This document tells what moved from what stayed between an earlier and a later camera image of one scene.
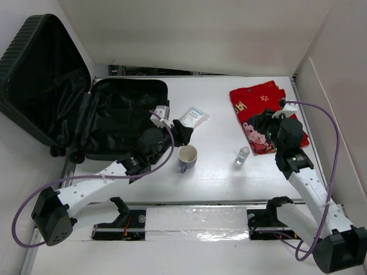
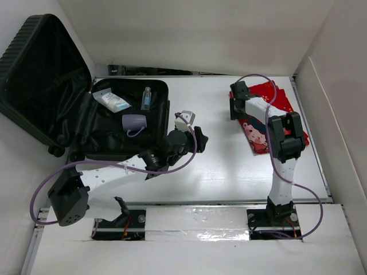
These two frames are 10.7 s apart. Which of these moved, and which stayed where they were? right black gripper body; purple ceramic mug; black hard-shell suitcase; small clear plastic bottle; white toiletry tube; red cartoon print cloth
Moved: small clear plastic bottle; right black gripper body; white toiletry tube; purple ceramic mug
Stayed: red cartoon print cloth; black hard-shell suitcase
